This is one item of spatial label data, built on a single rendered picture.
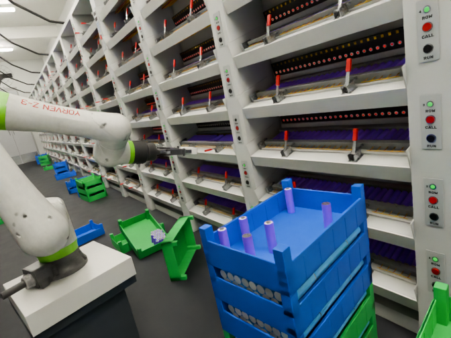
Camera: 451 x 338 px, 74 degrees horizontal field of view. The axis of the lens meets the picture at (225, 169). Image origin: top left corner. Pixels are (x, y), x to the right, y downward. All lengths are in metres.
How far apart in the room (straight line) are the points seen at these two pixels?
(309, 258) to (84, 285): 0.71
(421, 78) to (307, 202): 0.37
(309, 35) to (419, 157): 0.44
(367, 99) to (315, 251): 0.47
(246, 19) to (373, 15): 0.57
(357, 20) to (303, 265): 0.61
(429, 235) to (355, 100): 0.39
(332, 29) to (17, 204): 0.93
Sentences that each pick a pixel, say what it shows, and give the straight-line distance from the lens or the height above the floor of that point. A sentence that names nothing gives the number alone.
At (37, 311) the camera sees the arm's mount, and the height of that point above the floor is 0.34.
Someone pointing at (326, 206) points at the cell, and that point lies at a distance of 0.64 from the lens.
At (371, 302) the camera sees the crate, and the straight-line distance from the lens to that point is 0.83.
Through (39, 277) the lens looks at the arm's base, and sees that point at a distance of 1.13.
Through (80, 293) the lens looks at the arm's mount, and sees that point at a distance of 1.05.
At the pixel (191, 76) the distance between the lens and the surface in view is 1.48.
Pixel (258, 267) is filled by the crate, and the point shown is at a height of 0.52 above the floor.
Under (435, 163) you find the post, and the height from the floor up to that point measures 0.55.
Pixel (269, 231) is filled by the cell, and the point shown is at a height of 0.53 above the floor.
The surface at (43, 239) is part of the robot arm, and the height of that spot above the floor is 0.53.
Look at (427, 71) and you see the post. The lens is 0.81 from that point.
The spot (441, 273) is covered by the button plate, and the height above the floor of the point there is 0.27.
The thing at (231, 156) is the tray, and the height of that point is 0.53.
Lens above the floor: 0.80
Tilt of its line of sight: 14 degrees down
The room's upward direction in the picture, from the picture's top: 12 degrees counter-clockwise
